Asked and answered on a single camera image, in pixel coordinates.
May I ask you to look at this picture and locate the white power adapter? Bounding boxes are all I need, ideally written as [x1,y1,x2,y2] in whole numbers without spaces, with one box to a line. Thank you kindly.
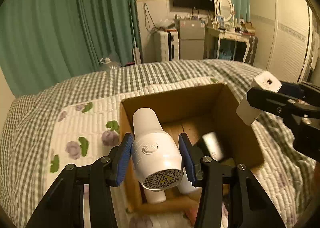
[236,71,282,126]

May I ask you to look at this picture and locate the grey 65W charger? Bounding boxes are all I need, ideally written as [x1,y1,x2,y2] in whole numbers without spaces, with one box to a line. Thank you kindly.
[202,132,224,161]

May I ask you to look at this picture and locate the white handheld device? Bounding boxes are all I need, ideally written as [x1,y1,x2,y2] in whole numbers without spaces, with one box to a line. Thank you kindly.
[132,108,183,191]

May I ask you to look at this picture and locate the grey checked bedspread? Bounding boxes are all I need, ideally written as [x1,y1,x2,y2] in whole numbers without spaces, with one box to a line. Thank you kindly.
[1,60,315,227]

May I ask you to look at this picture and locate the pink patterned pouch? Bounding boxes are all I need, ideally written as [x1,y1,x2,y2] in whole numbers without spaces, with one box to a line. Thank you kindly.
[184,206,199,226]

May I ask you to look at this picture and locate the white tube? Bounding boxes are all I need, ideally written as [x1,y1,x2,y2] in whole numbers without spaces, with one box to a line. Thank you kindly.
[177,173,201,195]

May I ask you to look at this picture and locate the white louvered wardrobe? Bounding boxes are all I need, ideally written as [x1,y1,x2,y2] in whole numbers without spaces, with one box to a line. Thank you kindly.
[249,0,312,82]

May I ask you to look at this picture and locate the brown cardboard box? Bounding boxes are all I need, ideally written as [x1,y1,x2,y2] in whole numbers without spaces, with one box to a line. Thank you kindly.
[119,82,265,214]

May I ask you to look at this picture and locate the floral white quilted mat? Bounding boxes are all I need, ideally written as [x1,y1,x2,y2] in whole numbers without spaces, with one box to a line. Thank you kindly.
[46,76,296,228]

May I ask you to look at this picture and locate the blue basket under table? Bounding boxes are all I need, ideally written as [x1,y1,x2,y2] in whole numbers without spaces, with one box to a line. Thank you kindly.
[219,49,233,61]

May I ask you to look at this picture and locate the red capped white bottle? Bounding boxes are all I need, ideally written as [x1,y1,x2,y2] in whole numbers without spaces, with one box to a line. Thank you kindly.
[144,185,166,204]

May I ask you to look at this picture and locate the white dressing table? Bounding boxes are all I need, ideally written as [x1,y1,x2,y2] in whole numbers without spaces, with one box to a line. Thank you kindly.
[204,26,250,63]

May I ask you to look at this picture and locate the oval white vanity mirror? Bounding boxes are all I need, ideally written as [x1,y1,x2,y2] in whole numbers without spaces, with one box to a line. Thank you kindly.
[215,0,235,26]

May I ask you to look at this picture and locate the grey mini fridge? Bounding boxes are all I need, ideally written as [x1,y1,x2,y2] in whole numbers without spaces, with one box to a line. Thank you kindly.
[175,19,205,60]

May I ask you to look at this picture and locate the white suitcase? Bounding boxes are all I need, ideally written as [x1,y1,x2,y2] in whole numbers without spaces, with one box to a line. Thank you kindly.
[153,30,180,62]

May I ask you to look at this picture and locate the clear water jug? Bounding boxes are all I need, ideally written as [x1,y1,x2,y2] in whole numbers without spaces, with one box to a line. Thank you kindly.
[99,57,121,71]

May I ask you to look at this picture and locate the large green curtain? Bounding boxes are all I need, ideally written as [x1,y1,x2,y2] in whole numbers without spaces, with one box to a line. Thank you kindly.
[1,0,140,97]

